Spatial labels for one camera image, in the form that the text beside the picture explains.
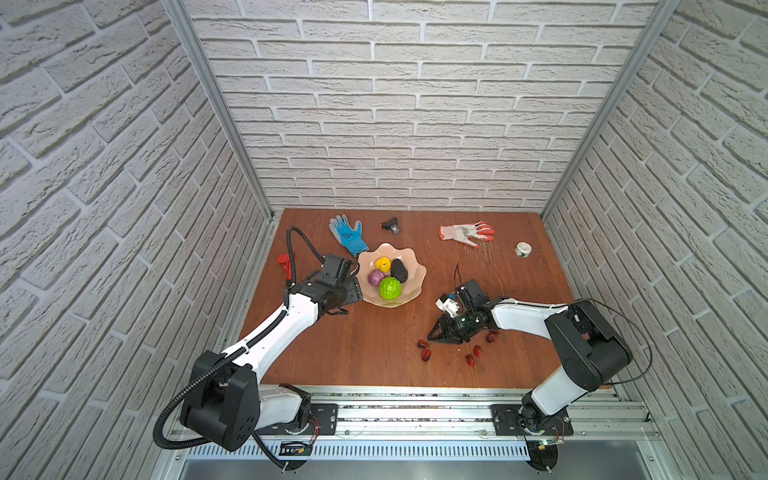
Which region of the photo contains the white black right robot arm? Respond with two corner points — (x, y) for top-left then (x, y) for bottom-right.
(427, 280), (633, 436)

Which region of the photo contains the purple fake fruit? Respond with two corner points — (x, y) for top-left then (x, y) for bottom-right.
(367, 269), (387, 288)

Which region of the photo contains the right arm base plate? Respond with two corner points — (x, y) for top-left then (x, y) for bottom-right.
(490, 404), (574, 437)

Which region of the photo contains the green bumpy fake fruit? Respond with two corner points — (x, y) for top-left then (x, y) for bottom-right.
(378, 277), (402, 301)

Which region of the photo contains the blue work glove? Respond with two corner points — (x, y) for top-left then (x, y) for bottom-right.
(329, 214), (369, 257)

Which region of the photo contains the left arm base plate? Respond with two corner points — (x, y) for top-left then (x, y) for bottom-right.
(259, 403), (339, 436)

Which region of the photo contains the dark fake avocado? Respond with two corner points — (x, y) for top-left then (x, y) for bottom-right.
(390, 258), (409, 283)

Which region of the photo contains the white tape roll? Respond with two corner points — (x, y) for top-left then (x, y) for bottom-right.
(515, 242), (532, 258)

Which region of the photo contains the red black pipe wrench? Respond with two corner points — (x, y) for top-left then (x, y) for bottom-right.
(277, 253), (293, 286)

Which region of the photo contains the aluminium rail frame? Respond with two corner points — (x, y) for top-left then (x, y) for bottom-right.
(152, 383), (679, 480)

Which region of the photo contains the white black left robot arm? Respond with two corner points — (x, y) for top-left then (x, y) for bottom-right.
(152, 249), (363, 452)

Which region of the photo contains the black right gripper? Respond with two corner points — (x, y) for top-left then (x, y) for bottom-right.
(426, 309), (478, 343)

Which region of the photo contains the pink wavy fruit bowl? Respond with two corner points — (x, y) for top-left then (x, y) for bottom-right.
(357, 243), (426, 308)

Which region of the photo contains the red white work glove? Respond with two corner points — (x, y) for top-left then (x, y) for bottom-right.
(438, 221), (495, 248)

